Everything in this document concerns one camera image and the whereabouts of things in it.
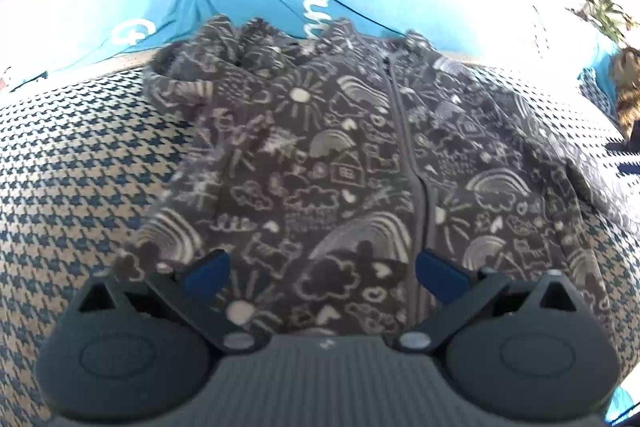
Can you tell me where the narrow-leaf potted plant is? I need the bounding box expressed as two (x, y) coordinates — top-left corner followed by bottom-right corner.
(569, 0), (640, 46)

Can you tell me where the houndstooth sofa mat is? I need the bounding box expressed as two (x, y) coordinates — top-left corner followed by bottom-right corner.
(0, 57), (640, 427)

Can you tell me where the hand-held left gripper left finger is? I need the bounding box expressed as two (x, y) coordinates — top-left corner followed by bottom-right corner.
(79, 250), (262, 354)

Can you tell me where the tabby cat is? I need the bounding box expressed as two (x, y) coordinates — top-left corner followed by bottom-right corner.
(607, 48), (640, 142)

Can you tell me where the grey doodle-print fleece jacket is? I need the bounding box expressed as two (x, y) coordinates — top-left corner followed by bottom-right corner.
(115, 15), (640, 344)

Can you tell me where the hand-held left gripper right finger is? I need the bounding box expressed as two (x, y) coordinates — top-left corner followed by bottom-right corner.
(395, 249), (577, 354)

